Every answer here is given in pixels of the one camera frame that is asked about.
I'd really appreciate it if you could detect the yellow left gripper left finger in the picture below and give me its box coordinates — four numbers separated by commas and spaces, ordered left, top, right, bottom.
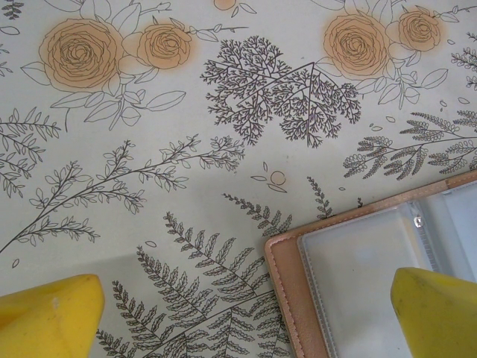
0, 274, 107, 358

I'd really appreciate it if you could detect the pink leather card holder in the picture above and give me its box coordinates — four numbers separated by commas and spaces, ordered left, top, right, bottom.
263, 175, 477, 358

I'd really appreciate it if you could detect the floral printed tablecloth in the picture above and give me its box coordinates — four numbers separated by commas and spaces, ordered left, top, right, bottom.
0, 0, 477, 358

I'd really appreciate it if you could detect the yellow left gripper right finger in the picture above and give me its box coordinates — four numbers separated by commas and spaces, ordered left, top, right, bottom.
389, 266, 477, 358

